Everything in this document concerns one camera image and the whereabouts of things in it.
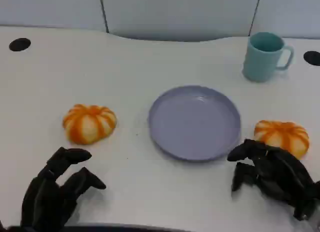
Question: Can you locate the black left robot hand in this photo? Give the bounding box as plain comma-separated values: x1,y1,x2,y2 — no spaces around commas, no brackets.
21,146,107,229

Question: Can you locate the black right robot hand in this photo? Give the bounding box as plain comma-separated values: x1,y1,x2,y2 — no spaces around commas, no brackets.
226,138,320,222

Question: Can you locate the orange and white bread roll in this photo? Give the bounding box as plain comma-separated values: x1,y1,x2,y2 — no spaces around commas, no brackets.
253,119,310,161
62,103,118,145

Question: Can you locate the lilac plate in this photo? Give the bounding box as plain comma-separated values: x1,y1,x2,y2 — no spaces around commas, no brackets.
148,85,242,163

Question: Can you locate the pale green mug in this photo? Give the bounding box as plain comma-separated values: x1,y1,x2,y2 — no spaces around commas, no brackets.
241,31,295,83

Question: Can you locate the grey partition panel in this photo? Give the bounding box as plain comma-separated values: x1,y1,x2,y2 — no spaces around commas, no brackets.
0,0,109,33
99,0,261,42
249,0,320,40

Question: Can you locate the black table cable hole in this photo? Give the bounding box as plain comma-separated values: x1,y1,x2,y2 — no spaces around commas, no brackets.
8,37,32,52
303,50,320,67

